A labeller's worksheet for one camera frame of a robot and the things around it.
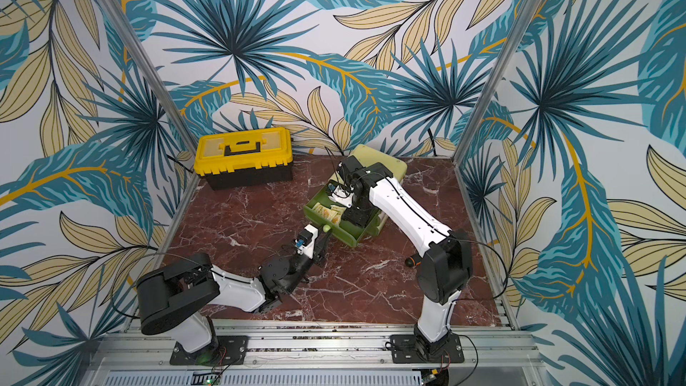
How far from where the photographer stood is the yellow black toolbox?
38.9 inches

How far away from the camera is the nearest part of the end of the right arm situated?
59 cm

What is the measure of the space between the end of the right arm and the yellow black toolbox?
1.32ft
